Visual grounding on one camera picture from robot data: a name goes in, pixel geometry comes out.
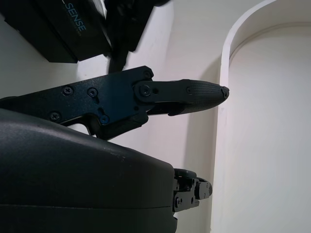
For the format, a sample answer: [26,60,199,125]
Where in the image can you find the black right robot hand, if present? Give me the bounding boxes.
[0,65,229,233]

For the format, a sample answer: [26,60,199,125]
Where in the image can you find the black Intel RealSense box lid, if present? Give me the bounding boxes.
[14,0,113,62]

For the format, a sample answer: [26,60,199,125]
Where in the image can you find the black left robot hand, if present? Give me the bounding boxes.
[102,0,171,73]

